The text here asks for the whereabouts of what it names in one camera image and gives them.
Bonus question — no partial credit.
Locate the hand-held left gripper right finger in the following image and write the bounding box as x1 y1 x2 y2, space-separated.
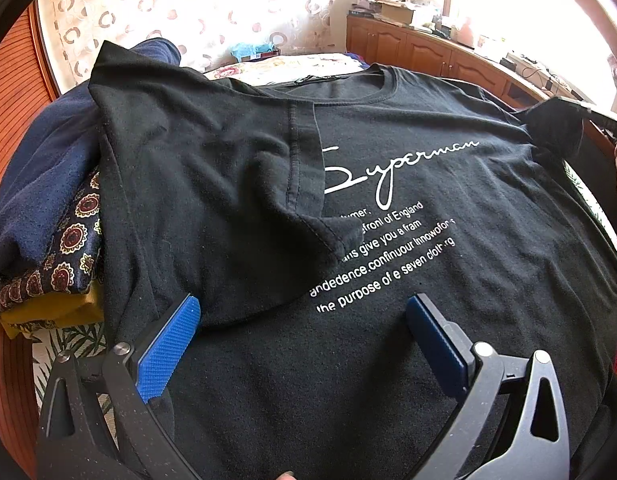
406 294 572 480

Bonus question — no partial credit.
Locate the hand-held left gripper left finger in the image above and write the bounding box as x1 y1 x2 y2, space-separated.
36 292 204 480

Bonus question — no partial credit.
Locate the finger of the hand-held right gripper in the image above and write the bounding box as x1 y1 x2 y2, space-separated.
583 102 617 142

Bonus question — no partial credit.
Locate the black printed t-shirt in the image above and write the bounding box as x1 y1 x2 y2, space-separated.
88 39 617 480

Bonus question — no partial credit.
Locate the leaf print bed sheet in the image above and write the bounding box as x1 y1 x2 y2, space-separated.
31 160 617 411

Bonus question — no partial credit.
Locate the folded mustard yellow garment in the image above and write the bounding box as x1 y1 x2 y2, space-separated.
0 285 106 343

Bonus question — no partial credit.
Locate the folded medallion patterned garment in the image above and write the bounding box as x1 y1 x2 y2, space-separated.
0 170 106 318

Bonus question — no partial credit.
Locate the bright window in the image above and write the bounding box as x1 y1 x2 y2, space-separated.
451 0 614 76

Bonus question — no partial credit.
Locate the pale pink container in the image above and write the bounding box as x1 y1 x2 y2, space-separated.
456 17 477 46

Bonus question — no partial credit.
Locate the wooden cabinet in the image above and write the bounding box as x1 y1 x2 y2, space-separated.
346 14 617 171

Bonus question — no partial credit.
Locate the folded navy garment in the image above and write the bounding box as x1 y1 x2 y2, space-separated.
0 37 182 273

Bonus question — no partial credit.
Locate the cardboard box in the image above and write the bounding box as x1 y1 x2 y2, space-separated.
376 2 419 26

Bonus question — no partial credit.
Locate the ribbed wooden panel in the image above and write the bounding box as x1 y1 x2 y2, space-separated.
0 7 59 441

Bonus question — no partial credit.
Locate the floral blanket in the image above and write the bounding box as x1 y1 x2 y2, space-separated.
203 52 369 86

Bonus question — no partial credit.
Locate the blue tissue pack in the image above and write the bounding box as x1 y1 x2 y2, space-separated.
231 42 280 62

